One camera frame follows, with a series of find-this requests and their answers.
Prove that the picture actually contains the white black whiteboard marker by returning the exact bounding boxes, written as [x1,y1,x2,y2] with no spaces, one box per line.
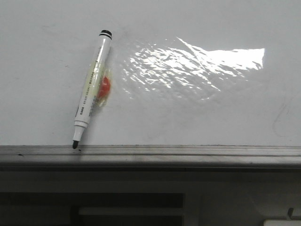
[72,30,112,149]

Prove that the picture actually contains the white whiteboard surface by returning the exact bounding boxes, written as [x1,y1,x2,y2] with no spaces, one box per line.
[0,0,301,146]

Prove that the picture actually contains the white box bottom right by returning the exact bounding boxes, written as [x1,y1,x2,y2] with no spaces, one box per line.
[263,219,301,226]

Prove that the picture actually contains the grey aluminium whiteboard frame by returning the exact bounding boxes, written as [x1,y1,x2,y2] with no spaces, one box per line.
[0,145,301,170]

